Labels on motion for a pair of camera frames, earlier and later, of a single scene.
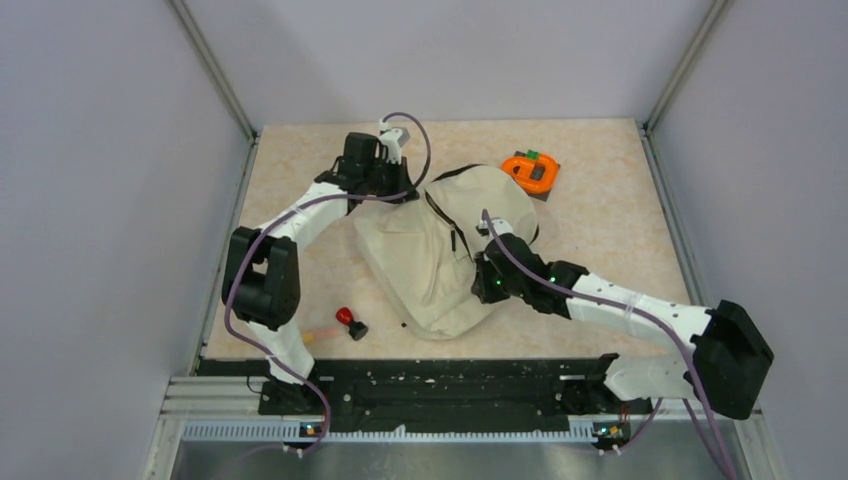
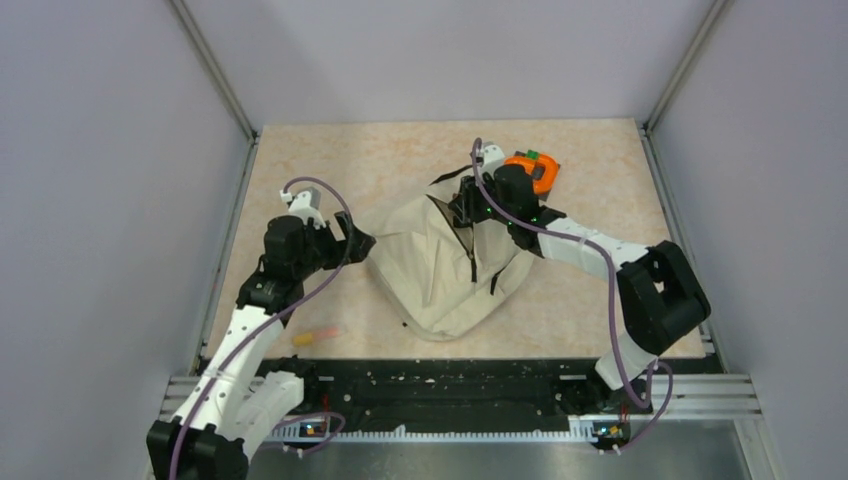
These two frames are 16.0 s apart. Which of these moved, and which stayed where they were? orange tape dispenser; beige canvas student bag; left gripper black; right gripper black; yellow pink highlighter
Moved: left gripper black; right gripper black
Stayed: yellow pink highlighter; orange tape dispenser; beige canvas student bag
